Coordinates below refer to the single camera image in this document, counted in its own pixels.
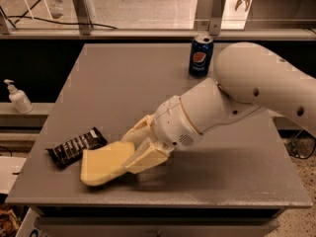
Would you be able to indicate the yellow sponge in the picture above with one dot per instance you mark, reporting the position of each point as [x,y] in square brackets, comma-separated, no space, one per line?
[102,165]

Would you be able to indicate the black rxbar chocolate bar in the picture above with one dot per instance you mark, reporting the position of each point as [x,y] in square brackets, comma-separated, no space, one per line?
[71,151]

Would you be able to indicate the left metal post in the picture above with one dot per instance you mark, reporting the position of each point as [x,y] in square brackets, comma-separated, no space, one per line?
[83,17]

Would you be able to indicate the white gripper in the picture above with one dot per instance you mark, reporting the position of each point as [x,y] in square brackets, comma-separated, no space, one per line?
[172,122]

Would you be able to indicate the blue Pepsi can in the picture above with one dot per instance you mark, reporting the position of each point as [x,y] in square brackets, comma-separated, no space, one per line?
[201,55]

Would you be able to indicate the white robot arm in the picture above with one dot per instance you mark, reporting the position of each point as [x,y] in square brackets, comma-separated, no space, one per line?
[247,78]

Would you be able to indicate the right metal post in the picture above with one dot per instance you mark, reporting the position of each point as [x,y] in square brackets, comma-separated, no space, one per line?
[215,20]

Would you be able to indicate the white pump bottle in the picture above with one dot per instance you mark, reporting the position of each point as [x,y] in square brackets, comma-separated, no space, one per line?
[18,98]

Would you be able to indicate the white box at left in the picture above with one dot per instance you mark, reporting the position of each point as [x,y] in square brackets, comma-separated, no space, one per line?
[10,167]

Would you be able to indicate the metal post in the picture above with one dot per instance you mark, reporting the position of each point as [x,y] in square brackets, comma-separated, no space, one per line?
[83,17]
[215,20]

